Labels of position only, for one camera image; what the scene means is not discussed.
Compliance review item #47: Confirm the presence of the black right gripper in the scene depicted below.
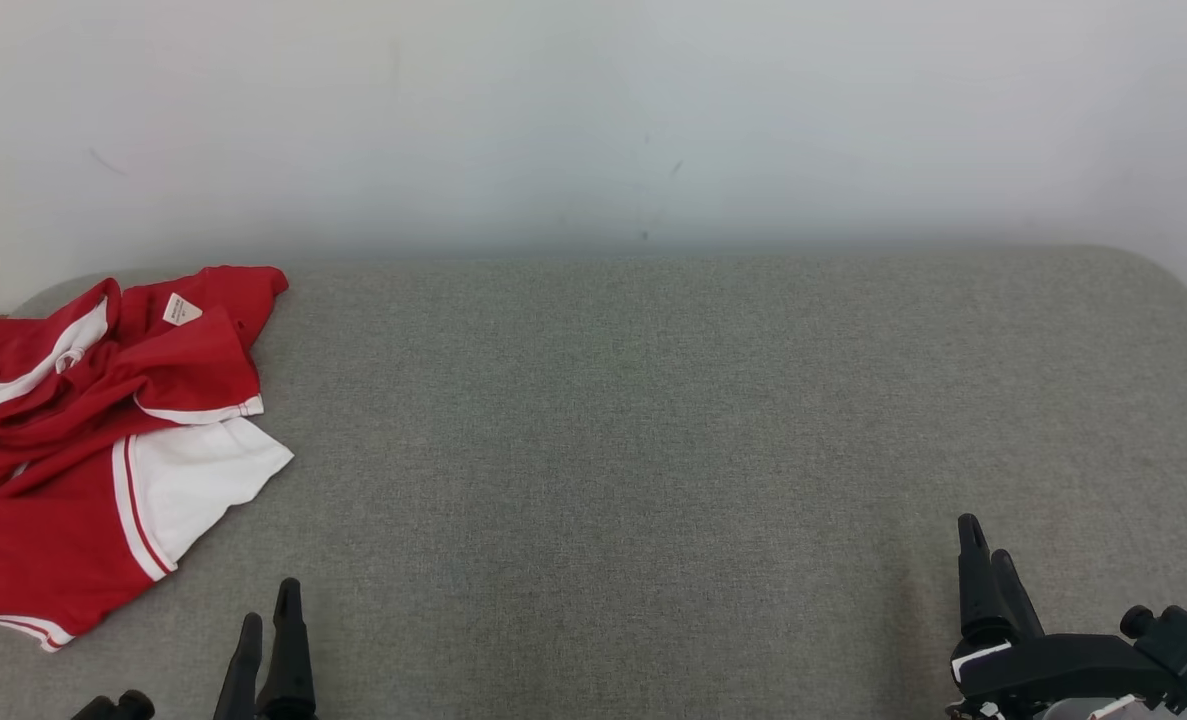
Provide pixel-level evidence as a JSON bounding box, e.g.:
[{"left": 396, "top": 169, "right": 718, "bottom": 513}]
[{"left": 950, "top": 514, "right": 1180, "bottom": 720}]

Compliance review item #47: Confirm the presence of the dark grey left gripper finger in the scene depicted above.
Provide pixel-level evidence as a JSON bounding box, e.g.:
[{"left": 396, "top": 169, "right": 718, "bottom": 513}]
[
  {"left": 213, "top": 613, "right": 264, "bottom": 720},
  {"left": 256, "top": 578, "right": 318, "bottom": 720}
]

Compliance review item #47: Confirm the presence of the red white basketball jersey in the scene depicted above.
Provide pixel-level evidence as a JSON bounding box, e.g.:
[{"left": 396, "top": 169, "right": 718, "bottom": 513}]
[{"left": 0, "top": 265, "right": 295, "bottom": 653}]

